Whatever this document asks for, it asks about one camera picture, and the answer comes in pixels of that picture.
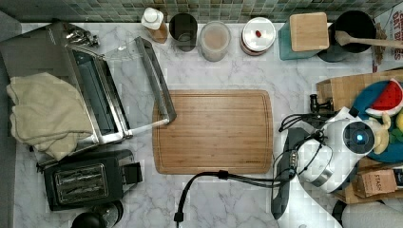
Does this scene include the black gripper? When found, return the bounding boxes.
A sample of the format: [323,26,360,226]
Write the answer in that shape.
[278,94,335,132]

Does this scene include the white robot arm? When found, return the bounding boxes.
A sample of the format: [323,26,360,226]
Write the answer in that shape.
[271,107,389,228]

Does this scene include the plush banana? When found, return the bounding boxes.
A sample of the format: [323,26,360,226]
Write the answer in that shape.
[367,112,392,155]

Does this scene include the teal container with bamboo lid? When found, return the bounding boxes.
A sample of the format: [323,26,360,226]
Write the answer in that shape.
[278,12,330,60]

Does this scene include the wooden spoon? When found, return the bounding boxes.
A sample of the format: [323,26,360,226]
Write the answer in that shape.
[335,30,403,48]

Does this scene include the plush watermelon slice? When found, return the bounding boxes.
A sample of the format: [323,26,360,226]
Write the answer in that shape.
[365,79,402,117]

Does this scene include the yellow plush fruit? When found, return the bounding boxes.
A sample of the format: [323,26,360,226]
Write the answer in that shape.
[395,109,403,132]

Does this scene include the large bamboo cutting board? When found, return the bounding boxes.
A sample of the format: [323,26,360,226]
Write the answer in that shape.
[152,89,273,175]

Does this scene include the blue plate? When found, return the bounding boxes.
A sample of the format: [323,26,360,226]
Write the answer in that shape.
[351,80,403,164]

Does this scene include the black utensil crock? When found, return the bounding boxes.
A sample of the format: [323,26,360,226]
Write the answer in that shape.
[317,10,376,63]

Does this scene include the jar with white lid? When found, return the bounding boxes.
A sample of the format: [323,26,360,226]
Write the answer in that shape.
[240,17,277,56]

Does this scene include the brown tea box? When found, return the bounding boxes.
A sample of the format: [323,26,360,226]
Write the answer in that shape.
[354,169,397,198]

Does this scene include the oat bites cereal box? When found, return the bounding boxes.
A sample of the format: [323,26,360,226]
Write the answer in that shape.
[373,3,403,72]

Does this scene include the clear jar of colourful cereal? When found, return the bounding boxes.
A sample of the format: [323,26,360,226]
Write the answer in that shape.
[200,21,231,62]

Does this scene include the dark smoked glass tumbler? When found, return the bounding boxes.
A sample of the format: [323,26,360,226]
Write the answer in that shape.
[169,13,198,52]

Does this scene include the white cap amber bottle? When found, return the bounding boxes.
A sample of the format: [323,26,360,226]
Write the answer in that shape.
[141,8,167,44]

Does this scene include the silver toaster oven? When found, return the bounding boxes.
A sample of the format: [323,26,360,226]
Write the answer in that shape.
[1,22,177,155]

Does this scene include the black silver toaster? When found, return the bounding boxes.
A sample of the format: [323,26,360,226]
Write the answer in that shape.
[44,149,143,211]

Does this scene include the black pepper grinder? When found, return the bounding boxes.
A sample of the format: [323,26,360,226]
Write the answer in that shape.
[70,200,124,228]

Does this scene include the beige folded towel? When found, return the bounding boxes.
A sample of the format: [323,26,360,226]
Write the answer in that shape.
[7,72,93,161]

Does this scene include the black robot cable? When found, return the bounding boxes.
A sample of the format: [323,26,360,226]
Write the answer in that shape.
[173,126,335,228]

